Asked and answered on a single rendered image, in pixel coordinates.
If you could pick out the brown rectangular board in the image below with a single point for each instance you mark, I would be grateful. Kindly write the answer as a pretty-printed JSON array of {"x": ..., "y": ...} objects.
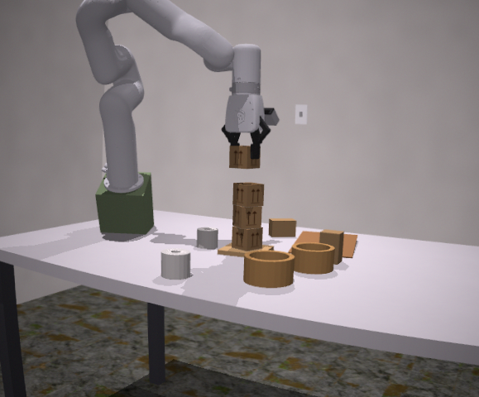
[{"x": 349, "y": 242}]

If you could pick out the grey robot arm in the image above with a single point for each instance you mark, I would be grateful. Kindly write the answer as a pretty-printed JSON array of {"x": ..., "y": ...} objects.
[{"x": 116, "y": 64}]

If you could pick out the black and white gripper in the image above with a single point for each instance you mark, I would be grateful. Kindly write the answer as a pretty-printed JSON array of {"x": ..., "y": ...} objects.
[{"x": 241, "y": 118}]

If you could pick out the brown wooden ring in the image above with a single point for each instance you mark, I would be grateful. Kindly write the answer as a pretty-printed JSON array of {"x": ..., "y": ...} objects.
[
  {"x": 319, "y": 260},
  {"x": 268, "y": 274}
]

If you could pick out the square wooden board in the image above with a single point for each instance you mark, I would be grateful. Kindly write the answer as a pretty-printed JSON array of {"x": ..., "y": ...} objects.
[{"x": 229, "y": 251}]

